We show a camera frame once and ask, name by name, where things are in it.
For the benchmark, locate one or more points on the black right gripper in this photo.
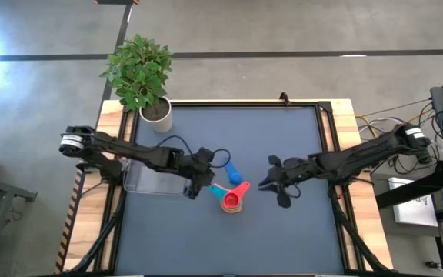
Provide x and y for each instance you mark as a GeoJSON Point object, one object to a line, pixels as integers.
{"type": "Point", "coordinates": [296, 173]}

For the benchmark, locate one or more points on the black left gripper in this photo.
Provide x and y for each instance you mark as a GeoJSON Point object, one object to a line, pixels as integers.
{"type": "Point", "coordinates": [198, 165]}

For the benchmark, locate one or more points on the teal measuring cup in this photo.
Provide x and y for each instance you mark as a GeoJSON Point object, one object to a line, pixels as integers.
{"type": "Point", "coordinates": [215, 189]}

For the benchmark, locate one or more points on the blue measuring cup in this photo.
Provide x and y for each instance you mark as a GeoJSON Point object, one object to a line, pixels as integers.
{"type": "Point", "coordinates": [235, 177]}

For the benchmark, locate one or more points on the red measuring cup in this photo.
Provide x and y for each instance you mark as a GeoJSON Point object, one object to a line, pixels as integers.
{"type": "Point", "coordinates": [231, 200]}

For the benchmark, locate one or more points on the orange measuring cup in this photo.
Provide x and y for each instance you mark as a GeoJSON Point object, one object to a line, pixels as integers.
{"type": "Point", "coordinates": [232, 211]}

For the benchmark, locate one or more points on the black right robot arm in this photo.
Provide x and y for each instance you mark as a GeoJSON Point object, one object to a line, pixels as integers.
{"type": "Point", "coordinates": [360, 159]}

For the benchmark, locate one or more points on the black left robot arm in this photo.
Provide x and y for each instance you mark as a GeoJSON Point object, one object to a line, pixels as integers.
{"type": "Point", "coordinates": [137, 152]}

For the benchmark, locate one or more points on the clear plastic basket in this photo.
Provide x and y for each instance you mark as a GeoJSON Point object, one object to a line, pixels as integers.
{"type": "Point", "coordinates": [148, 182]}

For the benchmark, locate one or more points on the white plant pot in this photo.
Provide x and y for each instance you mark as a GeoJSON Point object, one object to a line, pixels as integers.
{"type": "Point", "coordinates": [162, 121]}

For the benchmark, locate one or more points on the black table clamp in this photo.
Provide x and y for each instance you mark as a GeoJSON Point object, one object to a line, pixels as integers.
{"type": "Point", "coordinates": [284, 98]}

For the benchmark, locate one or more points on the green leafy plant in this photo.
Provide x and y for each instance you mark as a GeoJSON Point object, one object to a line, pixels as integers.
{"type": "Point", "coordinates": [138, 73]}

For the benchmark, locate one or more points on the white paper box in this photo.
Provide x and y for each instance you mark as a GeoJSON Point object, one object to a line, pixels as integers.
{"type": "Point", "coordinates": [414, 207]}

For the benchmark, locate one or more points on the yellow black hazard tape strip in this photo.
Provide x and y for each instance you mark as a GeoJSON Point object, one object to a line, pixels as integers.
{"type": "Point", "coordinates": [69, 223]}

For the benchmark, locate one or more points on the black power strip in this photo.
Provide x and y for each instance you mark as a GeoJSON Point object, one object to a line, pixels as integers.
{"type": "Point", "coordinates": [425, 157]}

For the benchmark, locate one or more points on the small black floor object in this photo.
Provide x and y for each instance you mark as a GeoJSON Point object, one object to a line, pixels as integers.
{"type": "Point", "coordinates": [432, 264]}

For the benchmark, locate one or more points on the black aluminium table frame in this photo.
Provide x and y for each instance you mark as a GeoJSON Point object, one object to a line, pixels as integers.
{"type": "Point", "coordinates": [244, 104]}

